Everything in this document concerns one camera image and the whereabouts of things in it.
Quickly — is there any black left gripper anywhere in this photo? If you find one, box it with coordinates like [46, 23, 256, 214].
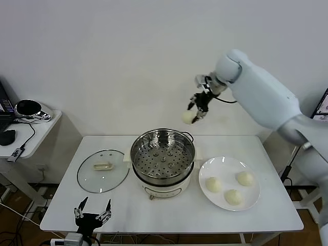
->
[73, 196, 113, 235]

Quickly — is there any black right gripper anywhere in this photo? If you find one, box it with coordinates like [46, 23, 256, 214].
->
[187, 91, 214, 125]

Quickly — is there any black computer mouse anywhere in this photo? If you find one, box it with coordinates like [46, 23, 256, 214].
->
[0, 129, 16, 146]

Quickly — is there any black cooker power cord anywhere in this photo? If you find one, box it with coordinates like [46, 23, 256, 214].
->
[180, 131, 195, 142]

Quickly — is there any white steamed baozi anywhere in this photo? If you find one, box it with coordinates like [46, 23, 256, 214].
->
[224, 189, 243, 206]
[204, 176, 222, 193]
[181, 110, 197, 125]
[236, 171, 256, 187]

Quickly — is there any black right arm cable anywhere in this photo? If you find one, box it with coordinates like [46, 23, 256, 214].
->
[212, 94, 238, 104]

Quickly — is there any small grey usb hub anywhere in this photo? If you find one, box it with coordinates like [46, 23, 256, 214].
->
[7, 148, 26, 162]

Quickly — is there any grey laptop with pink screen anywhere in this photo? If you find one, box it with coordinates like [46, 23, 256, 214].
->
[311, 88, 328, 120]

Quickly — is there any black cable with adapter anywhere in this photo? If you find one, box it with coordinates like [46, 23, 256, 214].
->
[280, 146, 300, 188]

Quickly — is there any round glass pot lid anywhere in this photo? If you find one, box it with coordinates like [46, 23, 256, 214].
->
[76, 150, 130, 194]

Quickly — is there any round white plate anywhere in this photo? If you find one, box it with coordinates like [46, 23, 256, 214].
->
[198, 156, 261, 212]

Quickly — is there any cream electric cooker pot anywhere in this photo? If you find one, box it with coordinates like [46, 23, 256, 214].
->
[124, 153, 201, 201]

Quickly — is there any white side desk with chrome device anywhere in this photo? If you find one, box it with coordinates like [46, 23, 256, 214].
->
[0, 110, 84, 208]

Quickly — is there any shiny chrome rounded device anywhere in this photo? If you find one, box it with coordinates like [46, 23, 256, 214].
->
[15, 99, 54, 125]

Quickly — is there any stainless steel steamer basket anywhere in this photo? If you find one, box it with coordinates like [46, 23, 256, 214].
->
[123, 128, 203, 184]

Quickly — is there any thin black desk cable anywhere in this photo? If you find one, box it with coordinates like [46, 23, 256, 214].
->
[11, 119, 36, 152]

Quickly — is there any white floor cable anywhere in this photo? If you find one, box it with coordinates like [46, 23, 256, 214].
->
[0, 203, 42, 227]

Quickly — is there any black laptop with dark screen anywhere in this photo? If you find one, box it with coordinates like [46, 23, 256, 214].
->
[0, 80, 15, 133]

